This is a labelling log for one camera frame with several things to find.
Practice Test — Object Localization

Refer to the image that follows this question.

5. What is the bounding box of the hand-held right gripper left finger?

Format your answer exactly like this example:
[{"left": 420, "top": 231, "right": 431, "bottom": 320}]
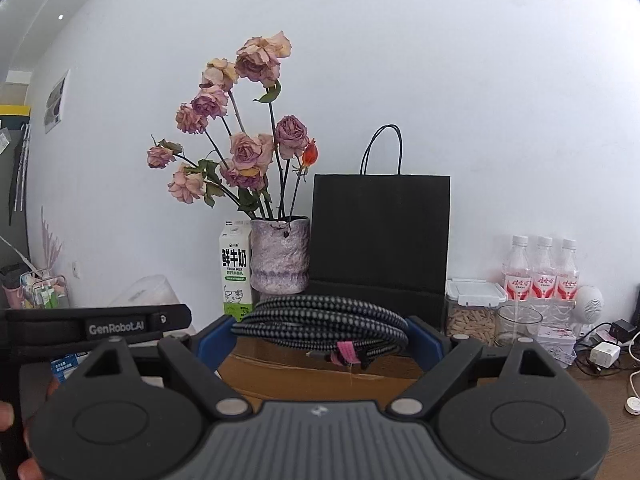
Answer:
[{"left": 80, "top": 316, "right": 253, "bottom": 422}]

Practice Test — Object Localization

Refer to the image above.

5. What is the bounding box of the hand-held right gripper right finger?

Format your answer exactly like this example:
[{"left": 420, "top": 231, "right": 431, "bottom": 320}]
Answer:
[{"left": 389, "top": 316, "right": 563, "bottom": 418}]

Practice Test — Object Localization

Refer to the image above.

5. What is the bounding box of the red cardboard box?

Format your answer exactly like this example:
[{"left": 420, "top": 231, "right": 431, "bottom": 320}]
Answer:
[{"left": 217, "top": 335, "right": 426, "bottom": 413}]

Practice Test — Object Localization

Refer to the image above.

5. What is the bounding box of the black braided cable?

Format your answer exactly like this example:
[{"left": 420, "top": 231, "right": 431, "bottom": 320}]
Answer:
[{"left": 231, "top": 294, "right": 408, "bottom": 372}]

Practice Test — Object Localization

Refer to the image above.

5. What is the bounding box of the clear seed storage container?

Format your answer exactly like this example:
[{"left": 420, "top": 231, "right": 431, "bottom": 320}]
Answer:
[{"left": 445, "top": 279, "right": 508, "bottom": 346}]

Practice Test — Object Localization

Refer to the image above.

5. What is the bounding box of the person's left hand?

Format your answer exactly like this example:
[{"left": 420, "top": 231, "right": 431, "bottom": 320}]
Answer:
[{"left": 0, "top": 377, "right": 61, "bottom": 480}]

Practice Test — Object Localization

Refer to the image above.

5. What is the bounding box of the blue printed bag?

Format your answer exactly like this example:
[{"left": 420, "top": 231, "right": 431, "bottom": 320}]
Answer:
[{"left": 50, "top": 352, "right": 90, "bottom": 386}]

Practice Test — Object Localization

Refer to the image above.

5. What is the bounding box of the white green milk carton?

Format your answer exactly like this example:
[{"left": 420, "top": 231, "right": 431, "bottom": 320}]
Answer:
[{"left": 218, "top": 220, "right": 253, "bottom": 317}]

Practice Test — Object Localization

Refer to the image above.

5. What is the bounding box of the clear glass cup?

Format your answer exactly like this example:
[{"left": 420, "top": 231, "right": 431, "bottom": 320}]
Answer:
[{"left": 495, "top": 304, "right": 544, "bottom": 348}]

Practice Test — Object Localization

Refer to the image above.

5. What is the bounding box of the purple mottled ceramic vase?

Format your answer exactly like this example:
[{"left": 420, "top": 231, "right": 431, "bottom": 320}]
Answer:
[{"left": 249, "top": 215, "right": 311, "bottom": 295}]

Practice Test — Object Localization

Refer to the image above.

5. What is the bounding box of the pink label water bottle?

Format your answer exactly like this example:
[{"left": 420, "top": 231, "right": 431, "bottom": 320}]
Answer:
[
  {"left": 531, "top": 236, "right": 557, "bottom": 311},
  {"left": 555, "top": 238, "right": 581, "bottom": 311},
  {"left": 501, "top": 235, "right": 533, "bottom": 306}
]

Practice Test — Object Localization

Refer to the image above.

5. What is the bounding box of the white printed tin box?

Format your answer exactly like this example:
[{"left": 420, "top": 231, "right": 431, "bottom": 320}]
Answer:
[{"left": 537, "top": 325, "right": 578, "bottom": 367}]

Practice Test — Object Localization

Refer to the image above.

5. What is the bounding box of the black paper bag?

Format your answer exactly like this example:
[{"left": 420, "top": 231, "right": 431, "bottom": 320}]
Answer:
[{"left": 310, "top": 124, "right": 451, "bottom": 333}]

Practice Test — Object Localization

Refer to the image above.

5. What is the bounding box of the white round speaker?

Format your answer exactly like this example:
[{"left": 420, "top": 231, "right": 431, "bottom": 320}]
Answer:
[{"left": 571, "top": 285, "right": 605, "bottom": 325}]

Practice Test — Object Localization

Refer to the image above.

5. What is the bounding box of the white charger plug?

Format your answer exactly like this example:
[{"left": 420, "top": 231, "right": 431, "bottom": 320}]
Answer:
[{"left": 589, "top": 342, "right": 621, "bottom": 367}]

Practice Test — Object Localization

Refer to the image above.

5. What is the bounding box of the dried pink rose bouquet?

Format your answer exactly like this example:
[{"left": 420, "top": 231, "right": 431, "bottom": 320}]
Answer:
[{"left": 146, "top": 31, "right": 319, "bottom": 222}]

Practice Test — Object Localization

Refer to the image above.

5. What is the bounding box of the metal wire rack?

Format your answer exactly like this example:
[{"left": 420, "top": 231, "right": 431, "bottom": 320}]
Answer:
[{"left": 0, "top": 265, "right": 68, "bottom": 311}]

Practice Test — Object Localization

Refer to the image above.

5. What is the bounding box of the pink leaf wall decal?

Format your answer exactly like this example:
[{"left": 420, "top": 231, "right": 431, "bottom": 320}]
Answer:
[{"left": 40, "top": 205, "right": 63, "bottom": 266}]

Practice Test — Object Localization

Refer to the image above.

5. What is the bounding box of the wall poster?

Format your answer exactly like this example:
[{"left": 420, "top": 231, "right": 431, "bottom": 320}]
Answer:
[{"left": 44, "top": 70, "right": 70, "bottom": 134}]

